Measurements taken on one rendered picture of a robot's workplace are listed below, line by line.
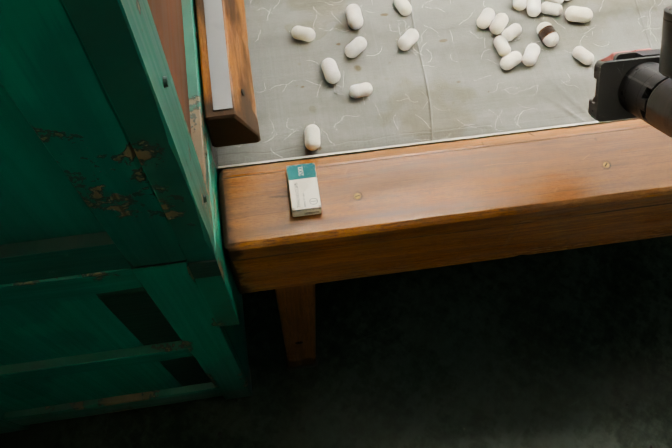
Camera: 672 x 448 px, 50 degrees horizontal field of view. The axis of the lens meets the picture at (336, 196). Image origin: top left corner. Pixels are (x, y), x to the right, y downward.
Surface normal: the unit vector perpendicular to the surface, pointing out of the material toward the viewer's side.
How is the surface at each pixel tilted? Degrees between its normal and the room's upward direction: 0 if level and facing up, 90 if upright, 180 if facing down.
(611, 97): 50
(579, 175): 0
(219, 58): 0
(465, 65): 0
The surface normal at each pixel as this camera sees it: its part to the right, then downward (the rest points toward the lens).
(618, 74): 0.13, 0.41
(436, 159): 0.03, -0.42
